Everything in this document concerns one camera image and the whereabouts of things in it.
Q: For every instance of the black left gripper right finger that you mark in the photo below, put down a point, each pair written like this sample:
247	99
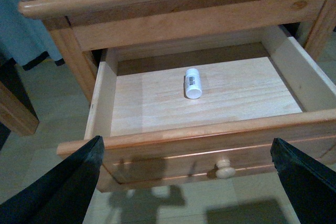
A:
309	185

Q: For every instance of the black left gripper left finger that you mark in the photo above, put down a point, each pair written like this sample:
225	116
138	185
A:
63	194

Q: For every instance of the wooden drawer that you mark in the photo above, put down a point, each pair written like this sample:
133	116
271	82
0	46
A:
257	84

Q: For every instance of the white medicine bottle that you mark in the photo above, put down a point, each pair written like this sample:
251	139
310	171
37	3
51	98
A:
192	84

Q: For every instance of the grey curtain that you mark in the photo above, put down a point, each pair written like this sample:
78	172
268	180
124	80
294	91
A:
25	40

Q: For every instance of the wooden nightstand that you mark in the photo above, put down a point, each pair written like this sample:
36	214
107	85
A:
78	27

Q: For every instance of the wooden bed frame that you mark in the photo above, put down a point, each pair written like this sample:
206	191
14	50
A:
15	116

